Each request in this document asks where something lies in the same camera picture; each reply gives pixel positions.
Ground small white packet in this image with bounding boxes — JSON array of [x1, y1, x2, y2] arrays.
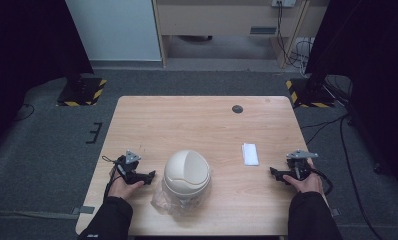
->
[[241, 142, 260, 167]]

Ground clear plastic bin liner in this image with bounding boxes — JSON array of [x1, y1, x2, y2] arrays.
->
[[150, 177, 211, 217]]

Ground white cabinet panel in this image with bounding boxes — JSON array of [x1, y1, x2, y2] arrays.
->
[[64, 0, 163, 62]]

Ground grey floor tape strip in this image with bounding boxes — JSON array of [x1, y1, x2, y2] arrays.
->
[[70, 205, 96, 216]]

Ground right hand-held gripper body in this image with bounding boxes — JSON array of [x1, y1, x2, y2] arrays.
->
[[277, 149, 319, 183]]

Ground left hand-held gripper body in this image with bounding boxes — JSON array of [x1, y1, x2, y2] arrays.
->
[[115, 150, 147, 185]]

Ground person's right hand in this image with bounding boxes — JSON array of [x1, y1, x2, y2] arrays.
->
[[282, 161, 325, 195]]

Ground right hand-held gripper cable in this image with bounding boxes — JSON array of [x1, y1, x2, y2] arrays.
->
[[309, 168, 334, 197]]

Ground thin black floor cable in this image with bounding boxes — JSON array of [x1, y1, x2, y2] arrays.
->
[[13, 103, 35, 122]]

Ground black curtain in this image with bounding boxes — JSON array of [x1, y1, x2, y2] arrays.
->
[[304, 0, 398, 201], [0, 0, 95, 156]]

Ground person's left hand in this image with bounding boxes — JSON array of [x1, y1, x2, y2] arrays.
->
[[107, 167, 146, 201]]

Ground black stand base hazard tape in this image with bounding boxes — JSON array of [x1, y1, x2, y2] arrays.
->
[[285, 78, 336, 109], [56, 77, 108, 107]]

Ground white round desktop trash bin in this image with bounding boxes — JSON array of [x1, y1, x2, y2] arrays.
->
[[163, 149, 212, 201]]

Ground beige wooden desk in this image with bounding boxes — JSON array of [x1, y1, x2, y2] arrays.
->
[[152, 0, 331, 69]]

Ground left hand-held gripper cable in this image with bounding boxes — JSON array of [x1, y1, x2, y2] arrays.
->
[[101, 155, 125, 201]]

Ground hand-held gripper cable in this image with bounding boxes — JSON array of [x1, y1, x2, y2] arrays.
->
[[101, 155, 125, 201], [309, 168, 334, 197]]

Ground black cables under desk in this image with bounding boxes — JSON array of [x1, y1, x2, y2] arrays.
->
[[275, 0, 316, 69]]

